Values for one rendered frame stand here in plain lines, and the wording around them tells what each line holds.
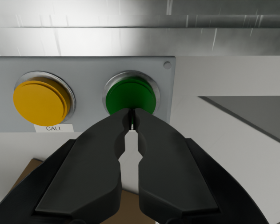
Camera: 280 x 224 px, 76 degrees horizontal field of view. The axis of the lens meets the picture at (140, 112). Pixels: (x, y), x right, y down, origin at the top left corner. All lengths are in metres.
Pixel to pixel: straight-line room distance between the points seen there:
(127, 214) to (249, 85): 0.29
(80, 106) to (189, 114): 0.18
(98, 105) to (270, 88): 0.25
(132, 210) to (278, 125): 1.46
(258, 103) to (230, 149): 1.16
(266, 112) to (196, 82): 1.32
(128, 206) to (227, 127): 0.23
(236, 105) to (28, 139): 1.28
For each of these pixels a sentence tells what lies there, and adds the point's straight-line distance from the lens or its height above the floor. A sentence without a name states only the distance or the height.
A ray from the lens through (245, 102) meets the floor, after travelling 1.44.
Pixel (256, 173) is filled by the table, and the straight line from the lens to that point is 0.43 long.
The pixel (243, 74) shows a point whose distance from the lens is 0.29.
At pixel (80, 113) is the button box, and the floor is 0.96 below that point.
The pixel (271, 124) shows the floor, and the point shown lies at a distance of 1.66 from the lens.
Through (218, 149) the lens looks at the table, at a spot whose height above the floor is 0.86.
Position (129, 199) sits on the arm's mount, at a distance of 0.39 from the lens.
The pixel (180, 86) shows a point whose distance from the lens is 0.26.
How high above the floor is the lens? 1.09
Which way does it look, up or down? 60 degrees down
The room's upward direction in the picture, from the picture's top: 178 degrees clockwise
